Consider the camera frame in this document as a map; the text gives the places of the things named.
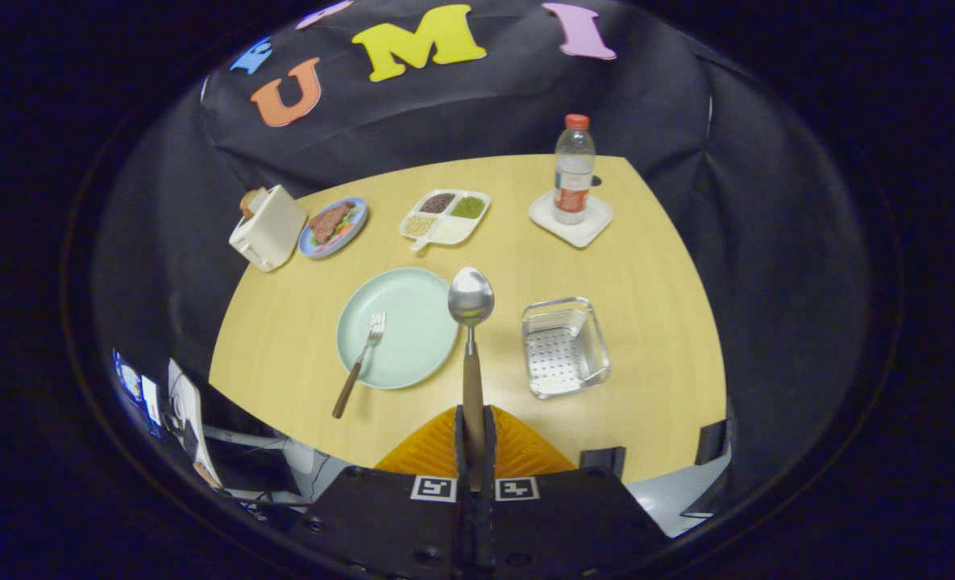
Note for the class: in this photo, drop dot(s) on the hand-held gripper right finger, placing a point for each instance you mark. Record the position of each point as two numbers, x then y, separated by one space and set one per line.
490 455

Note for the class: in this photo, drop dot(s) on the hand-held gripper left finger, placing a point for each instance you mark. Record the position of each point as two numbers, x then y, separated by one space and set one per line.
458 455

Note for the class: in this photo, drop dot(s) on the metal perforated basket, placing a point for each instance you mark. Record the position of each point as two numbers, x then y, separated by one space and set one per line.
562 354

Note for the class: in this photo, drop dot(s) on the light green plate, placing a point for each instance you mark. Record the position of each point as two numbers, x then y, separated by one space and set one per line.
413 338

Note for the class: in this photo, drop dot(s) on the white divided dish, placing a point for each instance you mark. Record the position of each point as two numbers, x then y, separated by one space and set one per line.
453 232

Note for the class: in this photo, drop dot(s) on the pale yellow beans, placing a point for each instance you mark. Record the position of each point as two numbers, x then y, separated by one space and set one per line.
419 225

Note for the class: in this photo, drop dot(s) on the white square coaster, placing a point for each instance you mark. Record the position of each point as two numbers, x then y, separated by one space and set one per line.
586 234

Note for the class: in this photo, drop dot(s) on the small blue plate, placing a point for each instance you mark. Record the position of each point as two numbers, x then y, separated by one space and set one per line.
358 232

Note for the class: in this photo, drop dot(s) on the green beans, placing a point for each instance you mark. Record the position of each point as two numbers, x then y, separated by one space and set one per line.
469 207

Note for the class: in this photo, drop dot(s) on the dark brown beans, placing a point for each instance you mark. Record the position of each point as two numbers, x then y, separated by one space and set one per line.
438 203

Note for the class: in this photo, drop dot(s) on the meat slices with vegetables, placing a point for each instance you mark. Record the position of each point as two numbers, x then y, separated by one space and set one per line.
330 221

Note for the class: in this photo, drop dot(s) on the white toaster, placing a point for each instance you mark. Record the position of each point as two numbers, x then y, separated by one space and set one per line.
271 234

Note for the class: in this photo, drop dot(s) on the clear plastic bottle red cap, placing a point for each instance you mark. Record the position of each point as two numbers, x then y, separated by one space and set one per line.
574 177

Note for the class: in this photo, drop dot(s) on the toast slice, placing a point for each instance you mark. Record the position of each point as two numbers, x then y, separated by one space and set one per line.
250 201

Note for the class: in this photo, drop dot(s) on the computer screen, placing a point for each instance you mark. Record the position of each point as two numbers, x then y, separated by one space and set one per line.
130 379

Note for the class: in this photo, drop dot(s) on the black backdrop cloth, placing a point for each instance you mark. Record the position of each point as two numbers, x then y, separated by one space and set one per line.
485 113

